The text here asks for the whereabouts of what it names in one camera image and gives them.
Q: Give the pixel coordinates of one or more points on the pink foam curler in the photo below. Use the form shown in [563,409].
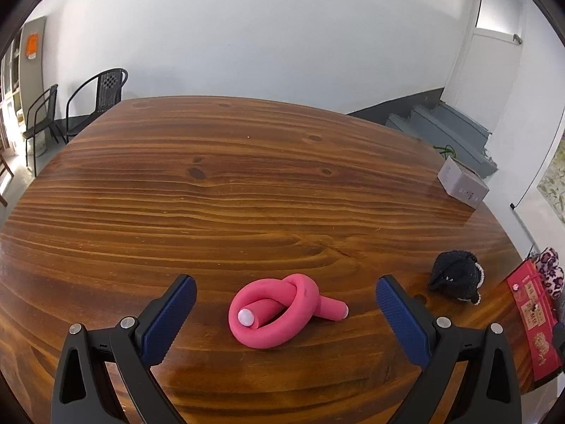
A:
[304,293]

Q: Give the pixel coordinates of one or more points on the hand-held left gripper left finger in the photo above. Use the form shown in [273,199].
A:
[170,318]

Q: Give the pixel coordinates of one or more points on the pink tin container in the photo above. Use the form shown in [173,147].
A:
[536,318]

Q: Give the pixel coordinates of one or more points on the green paper gift bag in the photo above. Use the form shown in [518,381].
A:
[451,153]

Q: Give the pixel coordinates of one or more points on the white shelf unit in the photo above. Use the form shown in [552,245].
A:
[11,97]

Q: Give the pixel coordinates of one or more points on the orange sticker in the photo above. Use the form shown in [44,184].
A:
[32,46]

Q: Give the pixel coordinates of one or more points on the grey staircase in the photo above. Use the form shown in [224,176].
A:
[441,119]

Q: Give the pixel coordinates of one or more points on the grey tin box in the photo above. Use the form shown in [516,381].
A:
[463,181]

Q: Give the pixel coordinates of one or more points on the dark knit hat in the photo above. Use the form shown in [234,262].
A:
[452,274]

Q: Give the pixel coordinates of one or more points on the black metal chair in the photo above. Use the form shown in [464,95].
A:
[46,110]

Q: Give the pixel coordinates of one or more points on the black chair patterned back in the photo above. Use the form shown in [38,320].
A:
[108,90]

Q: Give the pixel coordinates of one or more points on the grey cabinet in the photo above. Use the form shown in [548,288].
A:
[33,75]

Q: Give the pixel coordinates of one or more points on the leopard print cloth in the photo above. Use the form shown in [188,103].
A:
[551,269]

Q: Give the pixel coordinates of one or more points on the landscape scroll painting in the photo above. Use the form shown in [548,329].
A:
[554,181]

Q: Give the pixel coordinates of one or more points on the white door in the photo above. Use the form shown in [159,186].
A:
[490,62]

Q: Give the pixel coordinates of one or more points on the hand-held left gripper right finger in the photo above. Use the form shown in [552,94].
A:
[401,322]

